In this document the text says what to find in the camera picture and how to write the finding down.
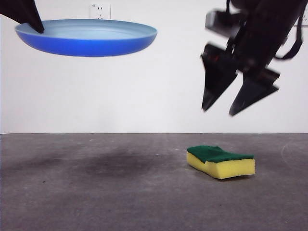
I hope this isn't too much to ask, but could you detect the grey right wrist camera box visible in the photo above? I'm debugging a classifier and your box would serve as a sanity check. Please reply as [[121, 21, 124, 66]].
[[205, 9, 243, 38]]

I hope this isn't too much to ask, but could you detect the yellow sponge green scouring pad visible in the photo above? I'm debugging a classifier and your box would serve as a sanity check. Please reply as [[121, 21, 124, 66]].
[[186, 145, 256, 180]]

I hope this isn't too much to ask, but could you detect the light blue round plate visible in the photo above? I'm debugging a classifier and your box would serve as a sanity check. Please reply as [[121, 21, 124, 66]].
[[15, 19, 158, 58]]

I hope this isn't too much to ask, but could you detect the white wall socket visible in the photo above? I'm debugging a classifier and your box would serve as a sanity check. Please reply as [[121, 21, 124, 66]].
[[90, 3, 112, 20], [294, 4, 308, 27]]

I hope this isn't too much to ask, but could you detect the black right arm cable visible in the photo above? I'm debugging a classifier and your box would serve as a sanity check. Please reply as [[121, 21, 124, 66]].
[[274, 9, 305, 61]]

